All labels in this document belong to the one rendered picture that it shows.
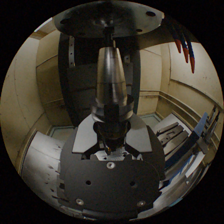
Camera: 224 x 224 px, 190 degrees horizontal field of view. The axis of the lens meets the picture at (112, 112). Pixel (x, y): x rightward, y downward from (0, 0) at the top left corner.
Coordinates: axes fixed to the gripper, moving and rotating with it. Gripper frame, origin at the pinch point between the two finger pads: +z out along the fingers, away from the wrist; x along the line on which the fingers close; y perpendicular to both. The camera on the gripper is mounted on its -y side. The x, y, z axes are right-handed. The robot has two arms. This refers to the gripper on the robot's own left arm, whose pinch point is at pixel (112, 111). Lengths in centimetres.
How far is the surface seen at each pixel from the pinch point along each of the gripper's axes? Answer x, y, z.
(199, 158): 93, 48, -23
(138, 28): 5.1, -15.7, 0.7
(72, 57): -27, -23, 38
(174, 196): 49, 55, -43
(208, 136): 30.8, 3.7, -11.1
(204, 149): 26.0, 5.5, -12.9
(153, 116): 75, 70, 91
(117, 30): 1.6, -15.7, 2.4
